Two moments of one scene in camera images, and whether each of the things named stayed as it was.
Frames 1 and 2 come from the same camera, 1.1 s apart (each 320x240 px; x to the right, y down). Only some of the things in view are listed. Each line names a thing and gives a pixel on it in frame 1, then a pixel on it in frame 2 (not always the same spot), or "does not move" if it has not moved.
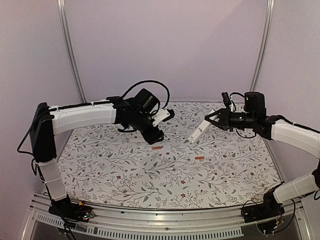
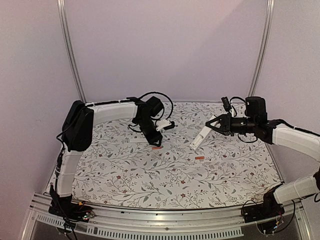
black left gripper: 153,137 does not move
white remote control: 202,127 -> 202,134
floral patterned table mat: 112,168 does not move
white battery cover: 137,140 does not move
